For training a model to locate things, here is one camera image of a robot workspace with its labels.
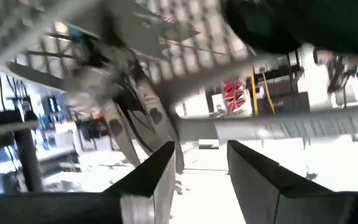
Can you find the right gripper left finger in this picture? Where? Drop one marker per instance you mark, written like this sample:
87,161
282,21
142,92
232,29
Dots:
104,208

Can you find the black desk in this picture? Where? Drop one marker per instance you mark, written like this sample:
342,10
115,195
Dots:
26,155

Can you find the red storage rack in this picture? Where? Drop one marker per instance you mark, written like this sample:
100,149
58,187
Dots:
233,96

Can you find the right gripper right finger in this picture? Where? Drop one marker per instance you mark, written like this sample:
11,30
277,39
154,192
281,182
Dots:
275,199

